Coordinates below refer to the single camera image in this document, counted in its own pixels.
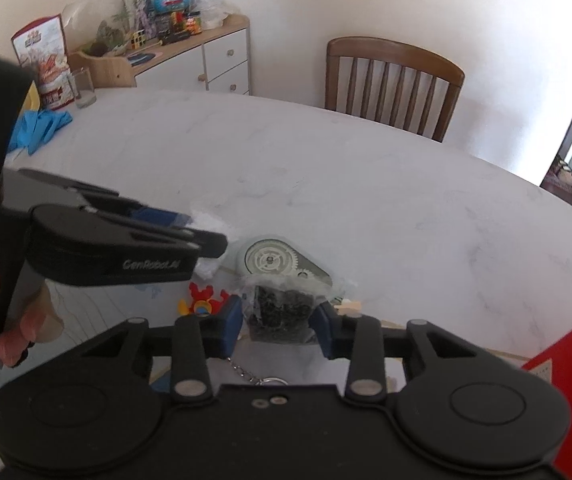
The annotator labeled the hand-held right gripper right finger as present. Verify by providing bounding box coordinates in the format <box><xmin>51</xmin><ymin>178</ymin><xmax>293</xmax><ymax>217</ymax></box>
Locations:
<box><xmin>312</xmin><ymin>301</ymin><xmax>477</xmax><ymax>403</ymax></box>

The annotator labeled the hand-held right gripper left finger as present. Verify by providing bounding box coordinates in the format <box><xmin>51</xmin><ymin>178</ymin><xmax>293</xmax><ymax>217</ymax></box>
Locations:
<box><xmin>78</xmin><ymin>294</ymin><xmax>245</xmax><ymax>403</ymax></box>

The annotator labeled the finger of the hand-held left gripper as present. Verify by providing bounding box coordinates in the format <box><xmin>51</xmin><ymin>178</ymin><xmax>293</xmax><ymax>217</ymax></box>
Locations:
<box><xmin>18</xmin><ymin>167</ymin><xmax>193</xmax><ymax>232</ymax></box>
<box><xmin>130</xmin><ymin>224</ymin><xmax>230</xmax><ymax>260</ymax></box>

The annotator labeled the clear bag of black bits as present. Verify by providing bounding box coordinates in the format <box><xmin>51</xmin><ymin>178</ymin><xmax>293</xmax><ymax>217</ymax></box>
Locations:
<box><xmin>238</xmin><ymin>272</ymin><xmax>361</xmax><ymax>346</ymax></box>

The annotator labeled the person's left hand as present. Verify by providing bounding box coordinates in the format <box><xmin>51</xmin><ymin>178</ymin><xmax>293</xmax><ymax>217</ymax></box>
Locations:
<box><xmin>0</xmin><ymin>264</ymin><xmax>65</xmax><ymax>368</ymax></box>

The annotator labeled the red and yellow toy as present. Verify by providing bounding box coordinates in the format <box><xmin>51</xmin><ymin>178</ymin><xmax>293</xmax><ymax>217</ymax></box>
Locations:
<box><xmin>178</xmin><ymin>282</ymin><xmax>234</xmax><ymax>318</ymax></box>

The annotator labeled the grey round gear device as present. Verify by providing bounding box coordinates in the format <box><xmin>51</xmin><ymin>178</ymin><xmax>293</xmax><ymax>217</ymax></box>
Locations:
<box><xmin>231</xmin><ymin>237</ymin><xmax>334</xmax><ymax>291</ymax></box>

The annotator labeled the blue glove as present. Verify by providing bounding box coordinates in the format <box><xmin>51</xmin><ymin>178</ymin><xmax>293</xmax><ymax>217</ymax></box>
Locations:
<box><xmin>6</xmin><ymin>109</ymin><xmax>74</xmax><ymax>156</ymax></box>

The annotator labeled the clear drinking glass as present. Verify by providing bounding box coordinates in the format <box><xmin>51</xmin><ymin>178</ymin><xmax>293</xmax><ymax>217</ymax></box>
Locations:
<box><xmin>68</xmin><ymin>67</ymin><xmax>97</xmax><ymax>109</ymax></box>

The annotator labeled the wooden desk organizer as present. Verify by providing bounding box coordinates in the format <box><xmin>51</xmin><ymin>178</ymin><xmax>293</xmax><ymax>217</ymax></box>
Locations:
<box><xmin>68</xmin><ymin>50</ymin><xmax>136</xmax><ymax>92</ymax></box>

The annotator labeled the white wooden-top sideboard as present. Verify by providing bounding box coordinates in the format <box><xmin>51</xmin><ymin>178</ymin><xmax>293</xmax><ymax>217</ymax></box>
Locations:
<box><xmin>68</xmin><ymin>14</ymin><xmax>251</xmax><ymax>97</ymax></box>

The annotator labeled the green plant decoration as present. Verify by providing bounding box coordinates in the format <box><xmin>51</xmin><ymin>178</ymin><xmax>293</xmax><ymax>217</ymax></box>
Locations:
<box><xmin>93</xmin><ymin>20</ymin><xmax>129</xmax><ymax>56</ymax></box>

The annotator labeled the red printed snack bag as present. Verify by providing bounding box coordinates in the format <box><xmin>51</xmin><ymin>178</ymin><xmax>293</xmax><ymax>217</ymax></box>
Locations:
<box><xmin>10</xmin><ymin>14</ymin><xmax>74</xmax><ymax>111</ymax></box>

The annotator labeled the clear plastic bag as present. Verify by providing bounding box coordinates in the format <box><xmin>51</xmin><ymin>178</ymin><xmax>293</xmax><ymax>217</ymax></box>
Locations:
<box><xmin>191</xmin><ymin>0</ymin><xmax>241</xmax><ymax>31</ymax></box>

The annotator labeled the wooden chair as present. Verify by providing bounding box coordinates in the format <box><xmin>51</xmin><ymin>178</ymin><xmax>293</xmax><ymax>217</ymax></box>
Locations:
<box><xmin>325</xmin><ymin>36</ymin><xmax>466</xmax><ymax>142</ymax></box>

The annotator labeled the metal keychain ring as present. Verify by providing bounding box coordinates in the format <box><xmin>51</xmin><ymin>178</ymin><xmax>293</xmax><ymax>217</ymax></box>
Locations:
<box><xmin>225</xmin><ymin>357</ymin><xmax>289</xmax><ymax>390</ymax></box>

